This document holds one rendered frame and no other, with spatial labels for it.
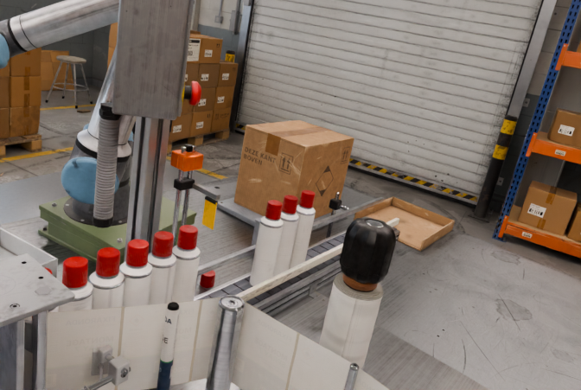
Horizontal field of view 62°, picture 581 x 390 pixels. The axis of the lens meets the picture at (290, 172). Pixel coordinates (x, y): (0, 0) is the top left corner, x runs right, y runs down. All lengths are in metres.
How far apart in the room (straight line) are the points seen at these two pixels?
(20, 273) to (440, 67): 4.74
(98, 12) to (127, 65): 0.44
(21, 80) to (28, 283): 3.94
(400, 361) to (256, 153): 0.80
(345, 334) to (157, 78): 0.50
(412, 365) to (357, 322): 0.23
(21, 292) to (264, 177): 1.05
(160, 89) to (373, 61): 4.60
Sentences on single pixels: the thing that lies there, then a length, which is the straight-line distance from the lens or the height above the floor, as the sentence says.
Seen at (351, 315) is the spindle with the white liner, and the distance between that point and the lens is 0.82.
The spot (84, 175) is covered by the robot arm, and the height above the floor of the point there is 1.08.
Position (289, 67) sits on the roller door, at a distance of 5.67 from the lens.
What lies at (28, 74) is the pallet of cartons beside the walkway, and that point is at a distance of 4.55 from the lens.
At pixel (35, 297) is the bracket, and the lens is 0.58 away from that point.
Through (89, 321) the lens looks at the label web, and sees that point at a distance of 0.71.
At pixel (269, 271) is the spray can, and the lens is 1.09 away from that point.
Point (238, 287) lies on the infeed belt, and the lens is 1.11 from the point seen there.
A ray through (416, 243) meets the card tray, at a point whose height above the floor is 0.83.
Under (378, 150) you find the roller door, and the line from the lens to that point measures 5.33.
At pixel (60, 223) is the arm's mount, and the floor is 0.89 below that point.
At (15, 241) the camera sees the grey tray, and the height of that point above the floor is 0.87.
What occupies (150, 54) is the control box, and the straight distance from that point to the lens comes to 0.74.
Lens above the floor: 1.46
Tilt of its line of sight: 17 degrees down
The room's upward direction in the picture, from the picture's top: 11 degrees clockwise
